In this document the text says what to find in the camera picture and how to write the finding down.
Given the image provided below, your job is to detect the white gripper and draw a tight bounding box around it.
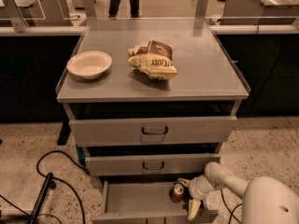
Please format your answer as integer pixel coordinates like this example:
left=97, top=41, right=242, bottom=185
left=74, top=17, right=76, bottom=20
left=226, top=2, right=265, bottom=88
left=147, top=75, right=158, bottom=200
left=178, top=175, right=218, bottom=220

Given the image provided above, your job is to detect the red coke can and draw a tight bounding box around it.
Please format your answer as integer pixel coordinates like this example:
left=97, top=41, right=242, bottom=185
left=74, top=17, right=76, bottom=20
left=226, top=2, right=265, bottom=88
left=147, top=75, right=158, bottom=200
left=169, top=183, right=185, bottom=203

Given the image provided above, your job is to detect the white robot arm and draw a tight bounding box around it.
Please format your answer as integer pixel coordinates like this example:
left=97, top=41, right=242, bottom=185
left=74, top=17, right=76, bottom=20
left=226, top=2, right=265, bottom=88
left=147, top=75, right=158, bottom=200
left=178, top=162, right=299, bottom=224

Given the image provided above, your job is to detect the grey middle drawer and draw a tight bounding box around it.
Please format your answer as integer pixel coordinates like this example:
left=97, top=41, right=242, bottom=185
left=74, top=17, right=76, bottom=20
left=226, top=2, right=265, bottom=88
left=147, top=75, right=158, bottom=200
left=85, top=153, right=220, bottom=176

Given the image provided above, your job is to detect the grey drawer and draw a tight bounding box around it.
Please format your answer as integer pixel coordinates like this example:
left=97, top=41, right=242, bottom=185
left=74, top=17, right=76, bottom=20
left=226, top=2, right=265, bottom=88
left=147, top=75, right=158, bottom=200
left=91, top=175, right=218, bottom=224
left=85, top=153, right=220, bottom=176
left=69, top=116, right=236, bottom=147

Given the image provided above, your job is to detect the grey bottom drawer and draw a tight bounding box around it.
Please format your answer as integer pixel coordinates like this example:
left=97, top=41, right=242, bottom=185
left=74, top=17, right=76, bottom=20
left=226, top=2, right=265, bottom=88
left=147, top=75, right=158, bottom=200
left=91, top=175, right=218, bottom=224

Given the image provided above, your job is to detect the grey top drawer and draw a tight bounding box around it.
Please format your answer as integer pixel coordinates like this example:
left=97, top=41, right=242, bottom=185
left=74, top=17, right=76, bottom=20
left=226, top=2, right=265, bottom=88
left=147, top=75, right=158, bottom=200
left=69, top=116, right=236, bottom=147

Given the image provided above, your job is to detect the grey drawer cabinet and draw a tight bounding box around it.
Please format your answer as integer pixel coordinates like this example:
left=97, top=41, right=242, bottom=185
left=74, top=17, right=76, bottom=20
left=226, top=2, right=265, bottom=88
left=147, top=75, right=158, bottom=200
left=57, top=18, right=249, bottom=176

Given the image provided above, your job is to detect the metal counter background right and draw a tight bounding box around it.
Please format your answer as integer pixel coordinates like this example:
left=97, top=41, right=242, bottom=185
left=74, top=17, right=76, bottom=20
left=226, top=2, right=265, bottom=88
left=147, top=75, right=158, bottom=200
left=221, top=0, right=299, bottom=25

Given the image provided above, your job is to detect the yellow brown chip bag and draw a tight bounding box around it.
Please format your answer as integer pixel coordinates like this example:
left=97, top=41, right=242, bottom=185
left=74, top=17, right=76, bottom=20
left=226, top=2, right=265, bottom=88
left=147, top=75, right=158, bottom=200
left=128, top=40, right=178, bottom=80

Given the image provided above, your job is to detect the black power strip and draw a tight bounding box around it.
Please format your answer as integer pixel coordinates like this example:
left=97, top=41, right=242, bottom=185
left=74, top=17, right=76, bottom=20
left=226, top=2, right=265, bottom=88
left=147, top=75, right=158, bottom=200
left=27, top=173, right=53, bottom=224

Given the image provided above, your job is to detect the white bowl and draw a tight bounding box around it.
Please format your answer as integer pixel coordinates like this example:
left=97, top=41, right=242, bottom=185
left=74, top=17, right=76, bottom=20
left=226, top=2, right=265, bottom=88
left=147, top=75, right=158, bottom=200
left=66, top=51, right=112, bottom=79

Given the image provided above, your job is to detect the clear acrylic barrier panel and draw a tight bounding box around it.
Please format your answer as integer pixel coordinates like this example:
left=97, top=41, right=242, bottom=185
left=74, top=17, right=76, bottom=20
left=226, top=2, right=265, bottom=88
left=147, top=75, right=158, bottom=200
left=0, top=0, right=97, bottom=35

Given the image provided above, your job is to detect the black floor cable right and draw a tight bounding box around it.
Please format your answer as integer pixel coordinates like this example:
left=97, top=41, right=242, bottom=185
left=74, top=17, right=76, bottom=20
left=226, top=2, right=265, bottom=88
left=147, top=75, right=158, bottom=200
left=220, top=189, right=244, bottom=224

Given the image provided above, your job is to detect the black floor cable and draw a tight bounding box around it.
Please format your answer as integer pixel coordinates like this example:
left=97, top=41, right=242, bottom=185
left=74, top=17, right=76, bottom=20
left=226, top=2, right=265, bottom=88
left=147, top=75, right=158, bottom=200
left=0, top=150, right=92, bottom=224
left=220, top=189, right=244, bottom=224

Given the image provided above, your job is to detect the black floor cable left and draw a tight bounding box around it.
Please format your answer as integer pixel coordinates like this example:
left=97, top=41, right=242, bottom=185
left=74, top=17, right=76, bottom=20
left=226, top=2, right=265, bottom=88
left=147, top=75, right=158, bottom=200
left=0, top=150, right=92, bottom=224

